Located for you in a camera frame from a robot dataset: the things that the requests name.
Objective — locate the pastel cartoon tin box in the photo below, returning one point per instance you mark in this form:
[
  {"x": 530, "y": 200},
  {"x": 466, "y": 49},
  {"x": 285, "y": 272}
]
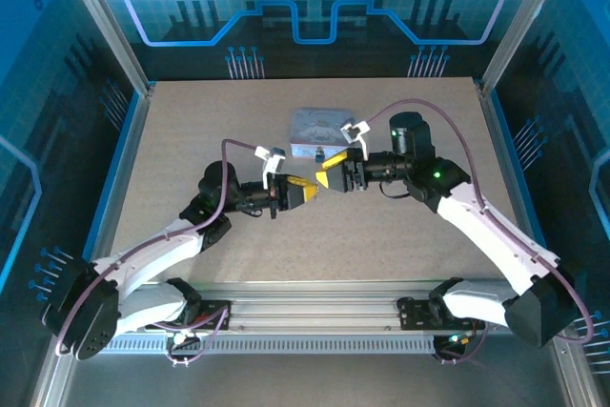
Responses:
[{"x": 314, "y": 128}]

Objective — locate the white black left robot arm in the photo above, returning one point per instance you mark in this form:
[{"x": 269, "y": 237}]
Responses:
[{"x": 157, "y": 250}]

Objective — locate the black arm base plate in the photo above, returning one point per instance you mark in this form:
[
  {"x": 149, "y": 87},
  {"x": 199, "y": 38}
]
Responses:
[
  {"x": 214, "y": 314},
  {"x": 414, "y": 314}
]

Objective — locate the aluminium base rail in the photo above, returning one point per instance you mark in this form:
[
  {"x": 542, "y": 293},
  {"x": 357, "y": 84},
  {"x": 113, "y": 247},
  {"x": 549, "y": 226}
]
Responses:
[{"x": 314, "y": 302}]

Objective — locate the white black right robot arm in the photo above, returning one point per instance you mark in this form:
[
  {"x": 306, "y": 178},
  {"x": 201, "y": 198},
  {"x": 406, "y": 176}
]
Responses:
[{"x": 495, "y": 235}]

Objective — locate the aluminium frame post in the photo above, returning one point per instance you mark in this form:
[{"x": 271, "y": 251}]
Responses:
[
  {"x": 524, "y": 16},
  {"x": 102, "y": 21}
]

